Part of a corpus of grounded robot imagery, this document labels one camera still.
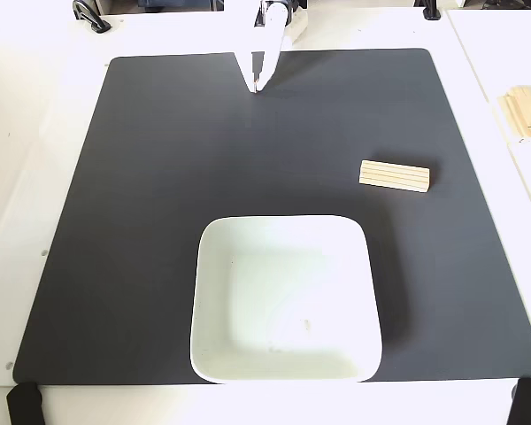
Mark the cream robot base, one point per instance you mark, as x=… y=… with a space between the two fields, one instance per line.
x=298 y=26

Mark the white square plate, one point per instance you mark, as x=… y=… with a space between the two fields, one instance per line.
x=256 y=301

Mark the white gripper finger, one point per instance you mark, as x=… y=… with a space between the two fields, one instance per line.
x=247 y=71
x=276 y=35

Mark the grooved wooden block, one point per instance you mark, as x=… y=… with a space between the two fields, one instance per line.
x=394 y=176

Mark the white work board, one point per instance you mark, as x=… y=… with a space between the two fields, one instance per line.
x=48 y=177

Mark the black rubber mat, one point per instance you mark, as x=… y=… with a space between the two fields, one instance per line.
x=159 y=199

